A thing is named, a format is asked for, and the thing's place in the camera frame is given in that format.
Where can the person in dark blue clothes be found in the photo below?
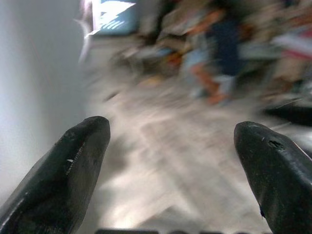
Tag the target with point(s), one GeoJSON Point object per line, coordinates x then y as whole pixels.
{"type": "Point", "coordinates": [219, 48]}

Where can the blue and white box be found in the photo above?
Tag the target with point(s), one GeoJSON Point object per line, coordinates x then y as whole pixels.
{"type": "Point", "coordinates": [114, 17]}

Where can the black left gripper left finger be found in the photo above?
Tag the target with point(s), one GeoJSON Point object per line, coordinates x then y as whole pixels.
{"type": "Point", "coordinates": [61, 180]}

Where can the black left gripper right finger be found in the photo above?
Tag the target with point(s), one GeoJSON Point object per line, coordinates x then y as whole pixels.
{"type": "Point", "coordinates": [280, 175]}

